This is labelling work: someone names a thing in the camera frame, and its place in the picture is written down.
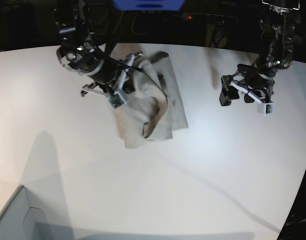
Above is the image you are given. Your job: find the blue plastic bin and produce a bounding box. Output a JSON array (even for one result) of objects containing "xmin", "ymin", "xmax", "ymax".
[{"xmin": 112, "ymin": 0, "xmax": 185, "ymax": 11}]

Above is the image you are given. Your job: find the beige t-shirt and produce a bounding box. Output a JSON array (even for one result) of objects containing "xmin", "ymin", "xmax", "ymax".
[{"xmin": 113, "ymin": 51, "xmax": 189, "ymax": 149}]

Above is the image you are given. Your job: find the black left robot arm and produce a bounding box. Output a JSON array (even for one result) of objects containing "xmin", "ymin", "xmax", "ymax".
[{"xmin": 219, "ymin": 0, "xmax": 301, "ymax": 114}]

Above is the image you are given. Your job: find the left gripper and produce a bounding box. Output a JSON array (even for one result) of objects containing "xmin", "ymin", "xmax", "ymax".
[{"xmin": 219, "ymin": 72, "xmax": 275, "ymax": 107}]

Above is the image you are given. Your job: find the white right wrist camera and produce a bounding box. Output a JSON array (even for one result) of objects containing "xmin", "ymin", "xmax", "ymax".
[{"xmin": 106, "ymin": 91, "xmax": 128, "ymax": 111}]

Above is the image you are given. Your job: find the black power strip red light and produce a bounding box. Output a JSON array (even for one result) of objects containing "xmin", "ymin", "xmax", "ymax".
[{"xmin": 173, "ymin": 12, "xmax": 238, "ymax": 24}]

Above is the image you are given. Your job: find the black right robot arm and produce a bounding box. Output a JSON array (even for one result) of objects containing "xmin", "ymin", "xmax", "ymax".
[{"xmin": 54, "ymin": 0, "xmax": 143, "ymax": 102}]

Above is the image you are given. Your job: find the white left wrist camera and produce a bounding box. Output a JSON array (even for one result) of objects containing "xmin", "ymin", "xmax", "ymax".
[{"xmin": 257, "ymin": 101, "xmax": 274, "ymax": 116}]

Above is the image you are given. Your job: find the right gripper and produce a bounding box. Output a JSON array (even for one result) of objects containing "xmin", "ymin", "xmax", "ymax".
[{"xmin": 79, "ymin": 51, "xmax": 143, "ymax": 99}]

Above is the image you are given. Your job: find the grey cardboard box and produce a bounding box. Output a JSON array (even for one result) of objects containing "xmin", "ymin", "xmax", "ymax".
[{"xmin": 0, "ymin": 185, "xmax": 53, "ymax": 240}]

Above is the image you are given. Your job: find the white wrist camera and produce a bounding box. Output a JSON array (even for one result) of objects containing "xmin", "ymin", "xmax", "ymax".
[
  {"xmin": 257, "ymin": 101, "xmax": 274, "ymax": 116},
  {"xmin": 106, "ymin": 91, "xmax": 128, "ymax": 111}
]

